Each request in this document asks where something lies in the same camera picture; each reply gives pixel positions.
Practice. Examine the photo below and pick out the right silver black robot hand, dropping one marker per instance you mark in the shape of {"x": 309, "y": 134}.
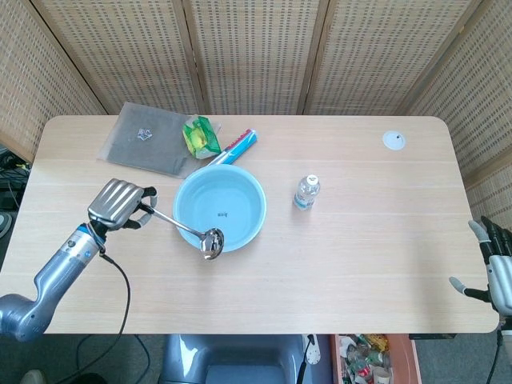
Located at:
{"x": 500, "y": 276}

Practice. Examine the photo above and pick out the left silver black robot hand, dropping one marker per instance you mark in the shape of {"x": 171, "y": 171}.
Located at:
{"x": 114, "y": 202}

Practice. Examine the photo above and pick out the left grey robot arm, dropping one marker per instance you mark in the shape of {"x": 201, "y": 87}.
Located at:
{"x": 52, "y": 280}

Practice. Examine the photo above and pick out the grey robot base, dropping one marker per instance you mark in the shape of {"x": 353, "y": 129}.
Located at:
{"x": 240, "y": 360}

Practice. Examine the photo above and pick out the light blue bowl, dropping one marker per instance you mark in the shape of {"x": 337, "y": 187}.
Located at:
{"x": 228, "y": 196}

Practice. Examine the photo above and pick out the clear plastic water bottle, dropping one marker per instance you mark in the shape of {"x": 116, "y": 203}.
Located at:
{"x": 306, "y": 194}

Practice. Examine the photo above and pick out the grey cloth mat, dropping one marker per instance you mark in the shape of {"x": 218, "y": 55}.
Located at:
{"x": 156, "y": 152}

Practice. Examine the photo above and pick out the black box under table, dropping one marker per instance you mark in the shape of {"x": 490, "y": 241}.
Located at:
{"x": 432, "y": 336}

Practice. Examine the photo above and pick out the dark equipment beside table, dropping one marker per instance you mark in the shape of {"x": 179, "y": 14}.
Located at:
{"x": 10, "y": 192}

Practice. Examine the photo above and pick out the green yellow snack packet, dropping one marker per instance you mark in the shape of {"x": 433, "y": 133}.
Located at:
{"x": 200, "y": 138}

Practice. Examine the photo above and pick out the orange bin with trash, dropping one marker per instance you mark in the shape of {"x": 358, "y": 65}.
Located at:
{"x": 404, "y": 356}

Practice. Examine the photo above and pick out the blue red tube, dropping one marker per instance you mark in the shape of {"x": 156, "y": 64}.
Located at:
{"x": 238, "y": 148}

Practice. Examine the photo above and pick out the black shoe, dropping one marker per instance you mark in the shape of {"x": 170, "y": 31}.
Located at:
{"x": 90, "y": 379}

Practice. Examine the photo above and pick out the beige shoe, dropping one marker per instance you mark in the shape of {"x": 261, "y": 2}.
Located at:
{"x": 33, "y": 377}

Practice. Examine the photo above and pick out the woven bamboo folding screen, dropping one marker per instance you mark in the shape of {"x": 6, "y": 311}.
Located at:
{"x": 256, "y": 60}

